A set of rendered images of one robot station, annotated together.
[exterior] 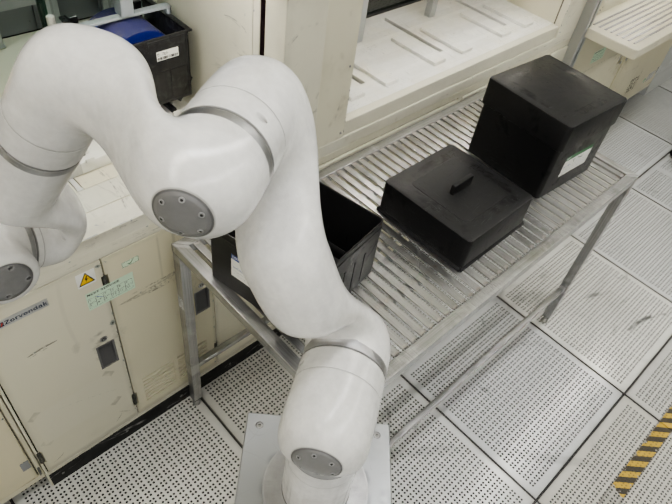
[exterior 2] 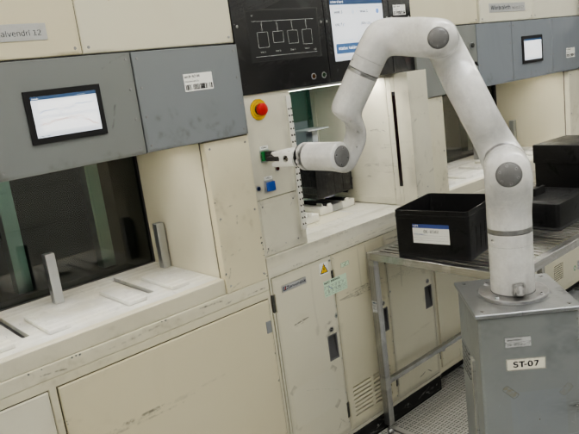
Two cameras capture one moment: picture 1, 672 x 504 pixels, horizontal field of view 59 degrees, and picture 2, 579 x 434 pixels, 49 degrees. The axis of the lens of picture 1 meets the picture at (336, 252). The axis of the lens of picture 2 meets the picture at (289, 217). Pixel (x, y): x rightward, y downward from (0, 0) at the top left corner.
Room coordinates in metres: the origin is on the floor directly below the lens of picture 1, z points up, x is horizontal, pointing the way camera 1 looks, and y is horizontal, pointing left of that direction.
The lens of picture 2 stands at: (-1.33, 0.27, 1.44)
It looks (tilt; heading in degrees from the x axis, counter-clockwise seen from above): 12 degrees down; 10
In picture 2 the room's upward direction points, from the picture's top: 8 degrees counter-clockwise
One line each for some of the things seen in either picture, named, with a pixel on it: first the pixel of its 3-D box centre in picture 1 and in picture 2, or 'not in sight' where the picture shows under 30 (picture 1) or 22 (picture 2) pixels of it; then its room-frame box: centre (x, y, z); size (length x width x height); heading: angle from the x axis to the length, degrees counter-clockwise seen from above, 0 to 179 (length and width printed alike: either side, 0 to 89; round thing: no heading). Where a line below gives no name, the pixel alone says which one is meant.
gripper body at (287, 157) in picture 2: not in sight; (293, 156); (0.59, 0.57, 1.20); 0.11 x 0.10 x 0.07; 50
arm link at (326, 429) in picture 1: (328, 424); (507, 190); (0.40, -0.03, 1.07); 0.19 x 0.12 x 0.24; 173
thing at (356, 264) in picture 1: (296, 247); (447, 225); (0.94, 0.09, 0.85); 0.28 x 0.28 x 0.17; 60
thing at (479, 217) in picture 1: (456, 198); (539, 202); (1.23, -0.29, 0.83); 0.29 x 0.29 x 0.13; 51
